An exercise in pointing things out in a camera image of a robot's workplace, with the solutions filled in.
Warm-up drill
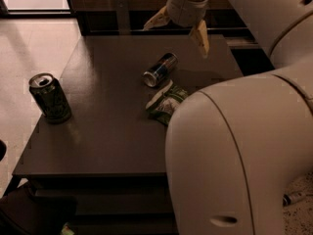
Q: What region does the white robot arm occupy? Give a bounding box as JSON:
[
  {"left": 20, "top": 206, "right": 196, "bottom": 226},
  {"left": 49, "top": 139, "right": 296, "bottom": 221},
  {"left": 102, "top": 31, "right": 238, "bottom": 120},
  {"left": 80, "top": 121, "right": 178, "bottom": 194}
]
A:
[{"left": 165, "top": 0, "right": 313, "bottom": 235}]

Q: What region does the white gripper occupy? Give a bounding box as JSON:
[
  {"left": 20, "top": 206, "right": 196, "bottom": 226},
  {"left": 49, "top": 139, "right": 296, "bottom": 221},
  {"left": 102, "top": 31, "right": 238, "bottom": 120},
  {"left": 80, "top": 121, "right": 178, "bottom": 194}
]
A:
[{"left": 143, "top": 0, "right": 209, "bottom": 57}]

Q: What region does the green soda can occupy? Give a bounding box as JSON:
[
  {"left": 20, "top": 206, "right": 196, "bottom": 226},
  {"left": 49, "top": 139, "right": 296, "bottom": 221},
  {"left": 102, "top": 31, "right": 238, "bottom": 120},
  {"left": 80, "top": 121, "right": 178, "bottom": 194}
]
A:
[{"left": 28, "top": 72, "right": 71, "bottom": 124}]

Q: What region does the dark chair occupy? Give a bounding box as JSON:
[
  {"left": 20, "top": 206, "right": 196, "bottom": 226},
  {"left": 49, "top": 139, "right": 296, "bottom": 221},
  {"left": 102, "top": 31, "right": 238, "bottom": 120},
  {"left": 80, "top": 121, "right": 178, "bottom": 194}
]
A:
[{"left": 0, "top": 140, "right": 78, "bottom": 235}]

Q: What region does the green chip bag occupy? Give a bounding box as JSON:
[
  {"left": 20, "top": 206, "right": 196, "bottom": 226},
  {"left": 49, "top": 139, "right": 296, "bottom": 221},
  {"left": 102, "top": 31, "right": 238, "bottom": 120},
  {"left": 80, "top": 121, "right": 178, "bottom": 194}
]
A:
[{"left": 146, "top": 80, "right": 189, "bottom": 126}]

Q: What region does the striped tool on floor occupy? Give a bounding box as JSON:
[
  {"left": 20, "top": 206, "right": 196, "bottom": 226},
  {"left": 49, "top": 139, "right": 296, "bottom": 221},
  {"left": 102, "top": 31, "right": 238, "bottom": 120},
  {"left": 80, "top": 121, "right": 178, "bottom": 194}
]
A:
[{"left": 283, "top": 191, "right": 306, "bottom": 207}]

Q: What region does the grey drawer cabinet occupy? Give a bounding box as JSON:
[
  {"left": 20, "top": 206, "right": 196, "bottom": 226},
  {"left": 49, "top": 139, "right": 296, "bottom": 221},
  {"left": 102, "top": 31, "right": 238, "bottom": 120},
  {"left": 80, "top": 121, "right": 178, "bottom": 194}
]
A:
[{"left": 13, "top": 35, "right": 242, "bottom": 235}]

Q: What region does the blue silver redbull can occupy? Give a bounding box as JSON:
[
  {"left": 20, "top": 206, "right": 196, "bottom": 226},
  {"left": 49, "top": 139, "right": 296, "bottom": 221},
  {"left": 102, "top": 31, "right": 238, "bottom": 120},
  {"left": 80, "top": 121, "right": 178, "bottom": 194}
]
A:
[{"left": 143, "top": 53, "right": 178, "bottom": 88}]

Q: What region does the left metal bracket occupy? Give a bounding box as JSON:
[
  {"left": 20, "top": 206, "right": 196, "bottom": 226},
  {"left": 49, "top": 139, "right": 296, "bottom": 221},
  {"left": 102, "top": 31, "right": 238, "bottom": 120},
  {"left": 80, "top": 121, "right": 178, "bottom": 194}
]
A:
[{"left": 114, "top": 0, "right": 131, "bottom": 35}]

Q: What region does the metal rail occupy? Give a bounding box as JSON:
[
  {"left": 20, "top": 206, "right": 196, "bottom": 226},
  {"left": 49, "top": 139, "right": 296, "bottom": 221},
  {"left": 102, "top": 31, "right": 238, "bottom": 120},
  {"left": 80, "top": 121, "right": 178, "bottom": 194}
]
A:
[{"left": 89, "top": 27, "right": 252, "bottom": 37}]

